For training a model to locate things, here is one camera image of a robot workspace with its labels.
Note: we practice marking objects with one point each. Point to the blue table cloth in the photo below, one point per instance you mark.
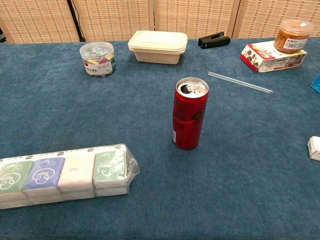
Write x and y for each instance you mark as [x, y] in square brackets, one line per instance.
[75, 112]

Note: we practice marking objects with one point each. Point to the black tripod stand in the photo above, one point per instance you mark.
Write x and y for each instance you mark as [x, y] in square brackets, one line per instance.
[75, 17]

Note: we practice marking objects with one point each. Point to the bamboo folding screen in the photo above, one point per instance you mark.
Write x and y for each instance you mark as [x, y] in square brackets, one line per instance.
[112, 20]

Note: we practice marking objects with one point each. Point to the clear jar of colourful clips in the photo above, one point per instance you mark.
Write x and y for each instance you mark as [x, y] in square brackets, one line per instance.
[97, 60]

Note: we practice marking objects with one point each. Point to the clear jar of rubber bands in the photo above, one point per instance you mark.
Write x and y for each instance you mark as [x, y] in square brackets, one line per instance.
[290, 37]

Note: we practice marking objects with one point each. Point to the blue cookie box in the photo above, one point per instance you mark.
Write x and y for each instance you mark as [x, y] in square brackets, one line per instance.
[317, 85]

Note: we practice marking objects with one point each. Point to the red white cookie box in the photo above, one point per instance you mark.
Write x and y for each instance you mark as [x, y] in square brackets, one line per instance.
[260, 57]

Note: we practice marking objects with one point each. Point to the wrapped tissue multipack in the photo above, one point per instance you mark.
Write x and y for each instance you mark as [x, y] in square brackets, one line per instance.
[75, 172]

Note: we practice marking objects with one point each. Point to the beige lidded lunch box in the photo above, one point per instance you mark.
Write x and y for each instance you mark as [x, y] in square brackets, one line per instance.
[157, 47]

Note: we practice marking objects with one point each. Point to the red soda can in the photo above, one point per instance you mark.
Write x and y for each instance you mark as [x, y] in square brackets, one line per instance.
[190, 117]

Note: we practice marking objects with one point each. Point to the clear plastic straw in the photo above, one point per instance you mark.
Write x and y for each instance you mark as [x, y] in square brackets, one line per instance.
[240, 82]

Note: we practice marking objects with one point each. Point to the black stapler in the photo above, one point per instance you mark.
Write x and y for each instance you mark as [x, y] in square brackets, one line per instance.
[215, 42]

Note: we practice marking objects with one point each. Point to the small white box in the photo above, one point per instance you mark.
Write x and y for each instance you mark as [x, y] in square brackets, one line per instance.
[315, 150]

